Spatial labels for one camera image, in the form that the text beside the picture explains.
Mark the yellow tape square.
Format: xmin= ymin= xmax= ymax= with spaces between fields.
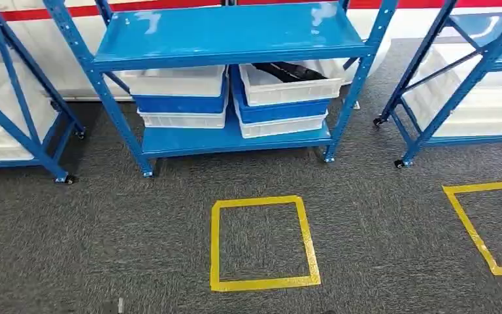
xmin=209 ymin=195 xmax=322 ymax=293

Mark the blue steel shelf rack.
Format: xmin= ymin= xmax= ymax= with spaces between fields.
xmin=0 ymin=0 xmax=86 ymax=186
xmin=42 ymin=0 xmax=401 ymax=179
xmin=373 ymin=0 xmax=502 ymax=169

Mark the black metal part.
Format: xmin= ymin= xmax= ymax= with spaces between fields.
xmin=252 ymin=61 xmax=329 ymax=84

